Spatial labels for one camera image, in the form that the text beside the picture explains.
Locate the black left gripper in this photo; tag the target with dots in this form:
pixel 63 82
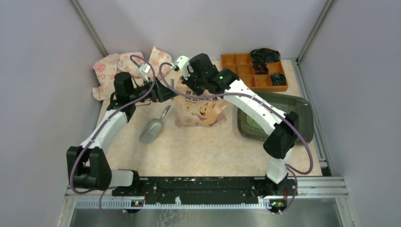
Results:
pixel 161 93

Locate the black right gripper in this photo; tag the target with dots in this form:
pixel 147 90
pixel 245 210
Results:
pixel 187 82

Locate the orange cat litter bag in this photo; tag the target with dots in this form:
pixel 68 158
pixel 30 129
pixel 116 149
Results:
pixel 199 112

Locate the grey metal scoop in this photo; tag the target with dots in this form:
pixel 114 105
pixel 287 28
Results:
pixel 154 127

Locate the piano-key bag clip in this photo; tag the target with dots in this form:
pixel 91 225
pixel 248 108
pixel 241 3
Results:
pixel 172 83

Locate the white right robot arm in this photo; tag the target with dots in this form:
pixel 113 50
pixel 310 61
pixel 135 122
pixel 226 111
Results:
pixel 281 128

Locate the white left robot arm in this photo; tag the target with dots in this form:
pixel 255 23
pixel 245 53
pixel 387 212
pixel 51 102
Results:
pixel 88 168

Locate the dark green litter box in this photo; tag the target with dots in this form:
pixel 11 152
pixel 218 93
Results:
pixel 250 129

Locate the pink patterned cloth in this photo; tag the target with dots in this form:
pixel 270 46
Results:
pixel 106 69

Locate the orange compartment tray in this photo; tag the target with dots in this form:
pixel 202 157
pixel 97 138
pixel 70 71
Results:
pixel 240 63

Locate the dark cloth on tray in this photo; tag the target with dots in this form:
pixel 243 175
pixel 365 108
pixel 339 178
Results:
pixel 260 58

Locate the small dark cloth ball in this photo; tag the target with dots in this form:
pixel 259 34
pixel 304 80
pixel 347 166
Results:
pixel 278 79

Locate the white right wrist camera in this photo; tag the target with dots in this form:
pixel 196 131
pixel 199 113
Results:
pixel 182 62

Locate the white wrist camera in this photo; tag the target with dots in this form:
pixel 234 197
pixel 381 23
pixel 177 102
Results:
pixel 143 70
pixel 182 62

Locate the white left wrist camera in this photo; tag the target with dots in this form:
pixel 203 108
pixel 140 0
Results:
pixel 143 70

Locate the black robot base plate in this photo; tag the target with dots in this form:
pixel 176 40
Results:
pixel 211 193

